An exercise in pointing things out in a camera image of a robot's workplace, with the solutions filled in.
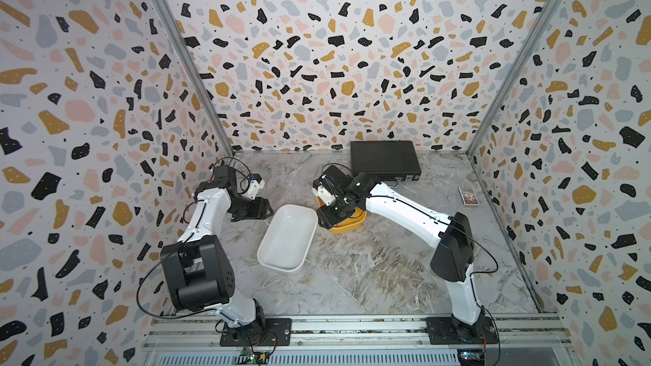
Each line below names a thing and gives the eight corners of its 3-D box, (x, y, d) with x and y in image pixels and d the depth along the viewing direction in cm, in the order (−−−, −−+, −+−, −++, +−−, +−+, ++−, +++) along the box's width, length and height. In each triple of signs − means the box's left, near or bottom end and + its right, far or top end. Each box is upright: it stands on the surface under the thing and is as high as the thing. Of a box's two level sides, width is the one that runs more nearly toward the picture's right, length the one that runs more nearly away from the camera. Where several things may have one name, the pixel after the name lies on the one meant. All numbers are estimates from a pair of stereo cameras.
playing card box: (464, 205, 106) (466, 201, 104) (458, 191, 111) (461, 187, 109) (477, 205, 106) (480, 201, 104) (471, 191, 111) (474, 187, 109)
